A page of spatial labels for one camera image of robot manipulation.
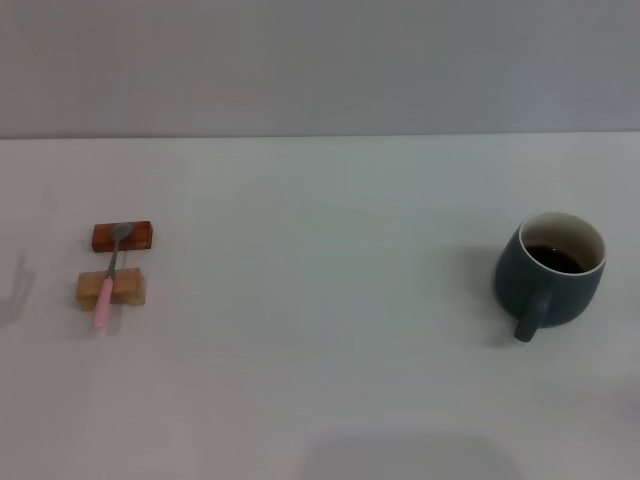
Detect grey ceramic mug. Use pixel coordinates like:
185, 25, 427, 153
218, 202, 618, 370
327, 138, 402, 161
493, 211, 608, 344

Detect reddish brown wooden block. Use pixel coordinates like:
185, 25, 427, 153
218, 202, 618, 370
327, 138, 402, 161
92, 220, 155, 254

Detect dark coffee liquid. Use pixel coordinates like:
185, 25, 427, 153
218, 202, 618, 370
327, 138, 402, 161
527, 243, 594, 276

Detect light wooden spoon rest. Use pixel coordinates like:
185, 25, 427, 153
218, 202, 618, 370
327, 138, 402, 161
75, 267, 148, 313

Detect pink handled metal spoon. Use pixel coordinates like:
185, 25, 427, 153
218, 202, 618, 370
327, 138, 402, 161
92, 222, 135, 330

